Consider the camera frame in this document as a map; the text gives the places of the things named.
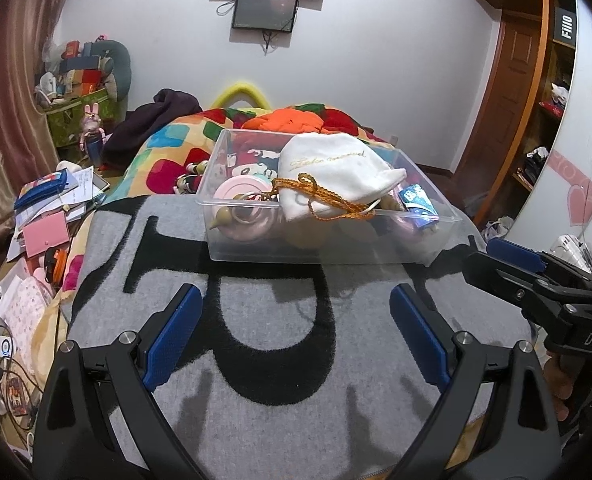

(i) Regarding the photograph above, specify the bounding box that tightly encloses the blue pencil case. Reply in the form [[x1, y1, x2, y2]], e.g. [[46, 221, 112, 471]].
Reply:
[[13, 170, 77, 211]]

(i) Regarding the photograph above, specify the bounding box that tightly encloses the brown wooden door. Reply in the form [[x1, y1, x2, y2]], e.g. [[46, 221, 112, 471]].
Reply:
[[453, 7, 547, 186]]

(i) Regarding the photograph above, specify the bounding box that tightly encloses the grey plush pillow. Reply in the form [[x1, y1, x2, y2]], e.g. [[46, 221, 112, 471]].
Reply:
[[88, 39, 133, 103]]

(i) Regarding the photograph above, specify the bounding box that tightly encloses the white drawstring pouch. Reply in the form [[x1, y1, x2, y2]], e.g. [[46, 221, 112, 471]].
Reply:
[[275, 132, 408, 222]]

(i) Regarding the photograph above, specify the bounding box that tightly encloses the dark clothes pile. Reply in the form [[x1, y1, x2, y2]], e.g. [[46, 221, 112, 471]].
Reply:
[[518, 146, 549, 181]]

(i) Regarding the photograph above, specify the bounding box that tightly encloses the green patterned storage box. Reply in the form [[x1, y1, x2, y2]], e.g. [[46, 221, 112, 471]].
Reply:
[[46, 87, 127, 148]]

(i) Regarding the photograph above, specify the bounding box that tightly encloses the grey and black mat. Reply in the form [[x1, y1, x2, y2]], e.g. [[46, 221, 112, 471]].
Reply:
[[66, 194, 534, 480]]

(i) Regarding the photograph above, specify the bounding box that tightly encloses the orange cloth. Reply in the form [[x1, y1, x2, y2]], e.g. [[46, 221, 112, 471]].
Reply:
[[241, 107, 327, 133]]

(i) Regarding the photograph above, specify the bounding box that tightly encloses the patterned white notebook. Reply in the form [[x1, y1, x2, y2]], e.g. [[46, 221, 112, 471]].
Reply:
[[1, 277, 52, 361]]

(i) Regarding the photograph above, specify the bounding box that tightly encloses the wooden wardrobe shelf unit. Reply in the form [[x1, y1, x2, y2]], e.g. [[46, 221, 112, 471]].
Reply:
[[451, 0, 577, 196]]

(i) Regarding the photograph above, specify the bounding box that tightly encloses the orange and black tool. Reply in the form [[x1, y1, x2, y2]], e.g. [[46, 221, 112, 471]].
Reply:
[[43, 247, 69, 283]]

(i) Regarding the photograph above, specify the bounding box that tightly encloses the white bag on floor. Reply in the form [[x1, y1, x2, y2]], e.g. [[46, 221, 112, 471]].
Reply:
[[481, 216, 514, 241]]

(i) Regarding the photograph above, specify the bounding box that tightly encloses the white curved panel with hearts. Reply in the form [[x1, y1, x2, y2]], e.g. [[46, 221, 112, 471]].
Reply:
[[513, 0, 592, 281]]

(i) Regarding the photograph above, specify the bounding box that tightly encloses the stack of colourful boxes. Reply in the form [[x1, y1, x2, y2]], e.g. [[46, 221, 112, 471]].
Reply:
[[56, 40, 107, 96]]

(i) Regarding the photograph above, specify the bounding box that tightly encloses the pile of white papers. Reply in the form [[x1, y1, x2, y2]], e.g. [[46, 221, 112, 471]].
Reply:
[[16, 165, 112, 231]]

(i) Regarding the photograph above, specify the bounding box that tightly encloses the blue printed small box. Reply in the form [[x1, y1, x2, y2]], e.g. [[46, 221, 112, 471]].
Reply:
[[397, 183, 441, 226]]

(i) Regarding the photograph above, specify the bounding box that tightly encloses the person's right hand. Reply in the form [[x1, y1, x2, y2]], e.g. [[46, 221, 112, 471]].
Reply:
[[546, 352, 584, 423]]

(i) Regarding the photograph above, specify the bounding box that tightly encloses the white ribbed suitcase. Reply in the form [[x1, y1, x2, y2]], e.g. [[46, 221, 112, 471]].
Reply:
[[548, 235, 592, 276]]

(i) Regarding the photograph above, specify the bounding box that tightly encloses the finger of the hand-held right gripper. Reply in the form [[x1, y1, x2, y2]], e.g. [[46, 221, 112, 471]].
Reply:
[[487, 238, 592, 303], [462, 251, 569, 323]]

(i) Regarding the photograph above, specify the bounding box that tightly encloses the small black wall monitor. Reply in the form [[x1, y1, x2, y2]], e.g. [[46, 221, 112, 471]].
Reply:
[[232, 0, 299, 33]]

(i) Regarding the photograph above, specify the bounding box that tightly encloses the pink wallet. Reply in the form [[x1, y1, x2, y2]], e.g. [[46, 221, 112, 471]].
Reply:
[[22, 210, 72, 256]]

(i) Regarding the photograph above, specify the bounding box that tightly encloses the yellow round lidded container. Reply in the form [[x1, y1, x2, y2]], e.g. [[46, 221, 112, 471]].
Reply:
[[288, 217, 337, 251]]

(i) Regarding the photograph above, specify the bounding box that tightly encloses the pink bunny water bottle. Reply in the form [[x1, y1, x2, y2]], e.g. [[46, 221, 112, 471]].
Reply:
[[78, 102, 108, 166]]

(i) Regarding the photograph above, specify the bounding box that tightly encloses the brown striped curtain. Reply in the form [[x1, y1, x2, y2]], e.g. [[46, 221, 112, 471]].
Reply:
[[0, 0, 82, 271]]

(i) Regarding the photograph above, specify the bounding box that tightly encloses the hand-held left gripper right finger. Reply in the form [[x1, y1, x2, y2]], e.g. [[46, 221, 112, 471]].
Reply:
[[388, 282, 562, 480]]

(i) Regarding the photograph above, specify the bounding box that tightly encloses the gourd pendant with orange cord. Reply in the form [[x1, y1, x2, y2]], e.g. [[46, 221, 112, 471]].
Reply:
[[215, 172, 402, 228]]

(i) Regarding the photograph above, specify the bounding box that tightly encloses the pink round container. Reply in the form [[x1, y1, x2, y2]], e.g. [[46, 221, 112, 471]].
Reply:
[[215, 175, 282, 243]]

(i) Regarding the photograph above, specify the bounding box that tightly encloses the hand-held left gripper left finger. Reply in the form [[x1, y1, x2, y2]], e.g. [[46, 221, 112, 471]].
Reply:
[[33, 282, 212, 480]]

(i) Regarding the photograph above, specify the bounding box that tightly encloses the clear plastic storage bin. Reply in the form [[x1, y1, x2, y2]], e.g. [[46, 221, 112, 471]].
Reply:
[[196, 129, 464, 267]]

